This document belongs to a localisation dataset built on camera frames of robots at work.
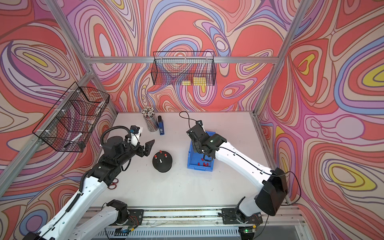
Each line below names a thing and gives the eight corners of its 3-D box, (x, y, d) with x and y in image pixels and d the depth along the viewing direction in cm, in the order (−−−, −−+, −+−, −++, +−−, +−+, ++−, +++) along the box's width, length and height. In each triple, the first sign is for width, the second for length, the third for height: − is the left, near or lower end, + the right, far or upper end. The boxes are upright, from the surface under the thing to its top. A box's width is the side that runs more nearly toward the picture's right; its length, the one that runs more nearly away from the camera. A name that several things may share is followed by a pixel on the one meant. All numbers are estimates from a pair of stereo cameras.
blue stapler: (160, 135, 108) (159, 130, 103) (158, 120, 117) (157, 115, 113) (165, 134, 108) (163, 129, 104) (163, 120, 118) (162, 114, 113)
